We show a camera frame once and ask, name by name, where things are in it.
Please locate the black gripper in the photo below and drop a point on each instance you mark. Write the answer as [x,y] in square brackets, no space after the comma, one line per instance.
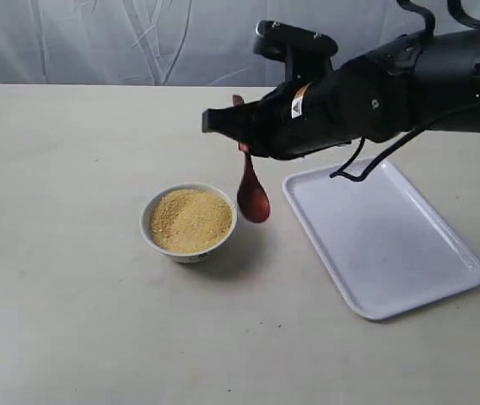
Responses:
[297,119]

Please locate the yellow-brown granular powder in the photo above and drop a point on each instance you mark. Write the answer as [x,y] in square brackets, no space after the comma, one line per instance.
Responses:
[190,220]

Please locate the white wrinkled backdrop curtain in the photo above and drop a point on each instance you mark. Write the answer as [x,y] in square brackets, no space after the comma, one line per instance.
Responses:
[176,43]

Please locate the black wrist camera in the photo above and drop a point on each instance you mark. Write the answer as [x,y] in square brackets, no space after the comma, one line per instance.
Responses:
[306,55]

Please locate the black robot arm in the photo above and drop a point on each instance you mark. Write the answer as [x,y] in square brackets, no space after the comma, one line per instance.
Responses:
[418,79]

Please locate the white ceramic bowl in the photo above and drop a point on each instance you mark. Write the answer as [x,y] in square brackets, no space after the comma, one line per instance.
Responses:
[186,258]

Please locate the dark red wooden spoon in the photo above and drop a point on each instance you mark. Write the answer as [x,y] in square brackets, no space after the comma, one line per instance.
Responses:
[251,197]

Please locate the white rectangular plastic tray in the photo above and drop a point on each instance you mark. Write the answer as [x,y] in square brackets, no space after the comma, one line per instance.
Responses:
[386,248]

